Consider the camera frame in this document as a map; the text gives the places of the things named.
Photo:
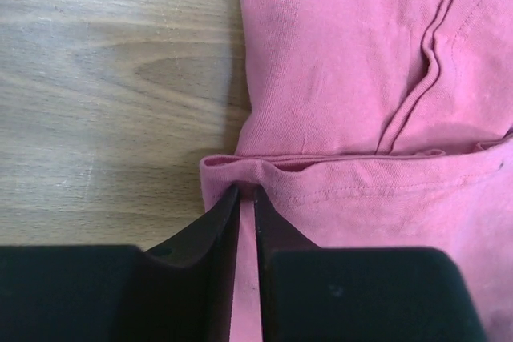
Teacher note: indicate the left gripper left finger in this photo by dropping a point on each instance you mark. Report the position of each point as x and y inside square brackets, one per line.
[179, 290]

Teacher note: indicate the pink t shirt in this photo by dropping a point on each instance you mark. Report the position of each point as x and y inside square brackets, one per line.
[384, 123]

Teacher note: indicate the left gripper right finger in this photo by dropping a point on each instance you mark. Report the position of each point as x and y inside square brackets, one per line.
[310, 293]

